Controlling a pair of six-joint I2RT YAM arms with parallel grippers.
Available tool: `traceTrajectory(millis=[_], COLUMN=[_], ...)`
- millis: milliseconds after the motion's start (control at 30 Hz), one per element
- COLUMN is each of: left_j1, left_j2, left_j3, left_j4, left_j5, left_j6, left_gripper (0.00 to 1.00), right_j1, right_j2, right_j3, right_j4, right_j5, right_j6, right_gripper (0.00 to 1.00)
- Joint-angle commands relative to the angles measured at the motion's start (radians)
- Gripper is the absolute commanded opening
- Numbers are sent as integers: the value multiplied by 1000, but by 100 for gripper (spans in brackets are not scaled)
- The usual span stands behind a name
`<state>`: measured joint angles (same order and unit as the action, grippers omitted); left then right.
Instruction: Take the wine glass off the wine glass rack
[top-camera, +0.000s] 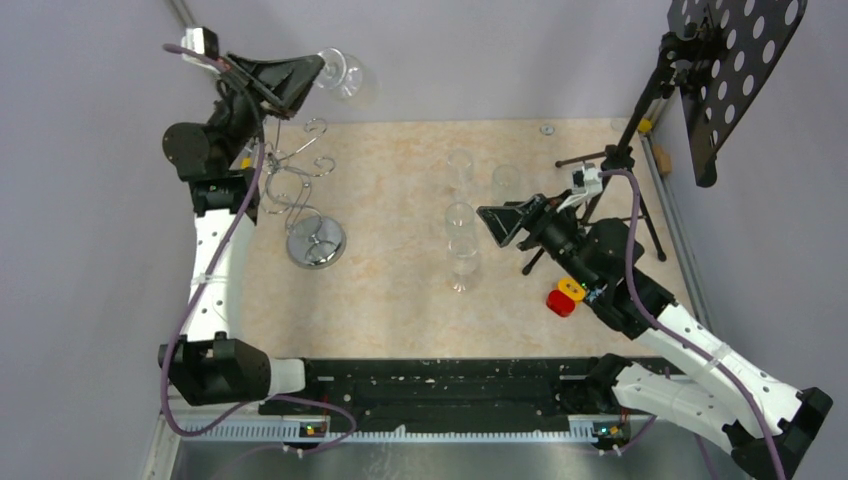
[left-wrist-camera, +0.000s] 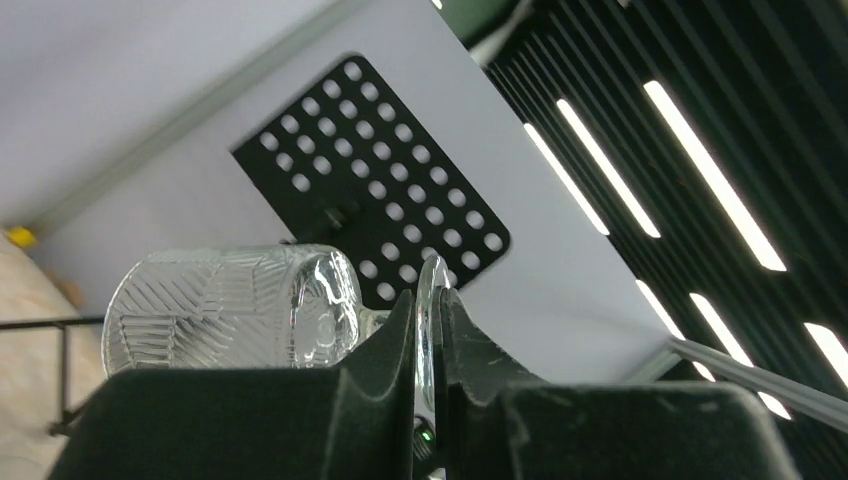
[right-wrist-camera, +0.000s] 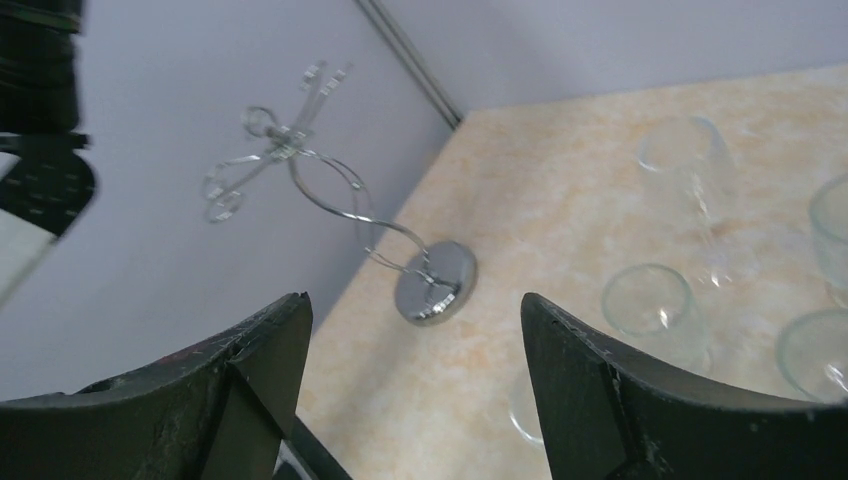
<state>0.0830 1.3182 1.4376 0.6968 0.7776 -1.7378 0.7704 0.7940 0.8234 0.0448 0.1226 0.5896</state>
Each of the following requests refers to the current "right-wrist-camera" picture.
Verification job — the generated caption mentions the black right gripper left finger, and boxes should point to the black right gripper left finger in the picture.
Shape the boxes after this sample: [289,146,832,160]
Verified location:
[1,293,313,479]

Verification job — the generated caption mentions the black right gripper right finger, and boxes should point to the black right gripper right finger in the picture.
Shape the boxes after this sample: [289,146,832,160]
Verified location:
[521,293,847,479]

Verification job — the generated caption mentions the cut pattern stemmed glass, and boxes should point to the cut pattern stemmed glass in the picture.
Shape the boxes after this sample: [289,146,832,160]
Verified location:
[776,309,847,404]
[808,173,847,308]

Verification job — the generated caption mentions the clear plain wine glass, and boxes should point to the clear plain wine glass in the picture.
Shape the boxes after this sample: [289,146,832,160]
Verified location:
[636,116,760,288]

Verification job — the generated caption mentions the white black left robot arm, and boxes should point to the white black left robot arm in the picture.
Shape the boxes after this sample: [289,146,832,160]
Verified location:
[1,0,98,303]

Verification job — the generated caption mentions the chrome wine glass rack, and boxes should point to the chrome wine glass rack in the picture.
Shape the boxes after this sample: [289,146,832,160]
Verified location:
[201,61,478,326]

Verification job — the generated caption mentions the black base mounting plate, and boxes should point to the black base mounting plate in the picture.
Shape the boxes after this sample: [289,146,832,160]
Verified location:
[272,417,352,480]

